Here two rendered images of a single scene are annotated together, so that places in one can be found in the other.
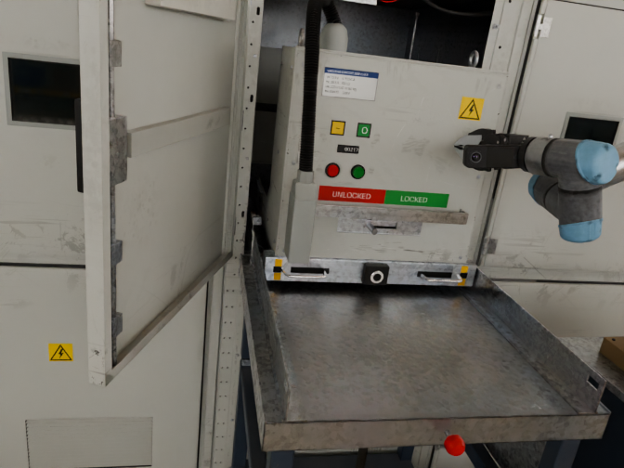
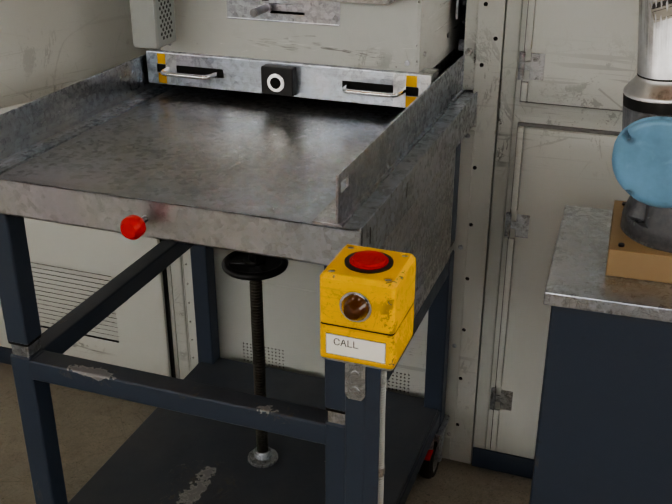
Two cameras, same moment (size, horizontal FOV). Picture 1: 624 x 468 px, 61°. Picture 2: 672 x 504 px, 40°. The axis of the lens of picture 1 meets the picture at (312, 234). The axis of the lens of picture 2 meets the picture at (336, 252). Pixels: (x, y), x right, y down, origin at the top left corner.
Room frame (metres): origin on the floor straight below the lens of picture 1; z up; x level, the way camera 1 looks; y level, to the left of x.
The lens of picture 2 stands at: (-0.09, -1.10, 1.31)
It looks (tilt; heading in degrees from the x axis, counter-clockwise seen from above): 25 degrees down; 33
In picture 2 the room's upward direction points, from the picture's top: straight up
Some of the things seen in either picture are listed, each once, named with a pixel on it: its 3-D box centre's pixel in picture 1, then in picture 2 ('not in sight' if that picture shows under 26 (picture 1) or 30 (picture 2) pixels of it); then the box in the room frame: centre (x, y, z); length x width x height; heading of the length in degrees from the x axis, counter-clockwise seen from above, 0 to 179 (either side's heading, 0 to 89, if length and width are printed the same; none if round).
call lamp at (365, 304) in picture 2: not in sight; (353, 309); (0.60, -0.69, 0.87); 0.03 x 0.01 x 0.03; 103
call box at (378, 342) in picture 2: not in sight; (368, 305); (0.64, -0.68, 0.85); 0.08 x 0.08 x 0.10; 13
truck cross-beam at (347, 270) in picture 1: (370, 268); (286, 76); (1.23, -0.16, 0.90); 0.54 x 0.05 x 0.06; 103
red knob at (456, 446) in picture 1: (452, 441); (136, 224); (0.72, -0.27, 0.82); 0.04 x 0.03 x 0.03; 13
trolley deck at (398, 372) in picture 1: (385, 328); (250, 143); (1.08, -0.19, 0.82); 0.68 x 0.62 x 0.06; 13
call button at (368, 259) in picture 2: not in sight; (368, 264); (0.64, -0.68, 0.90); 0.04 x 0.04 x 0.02
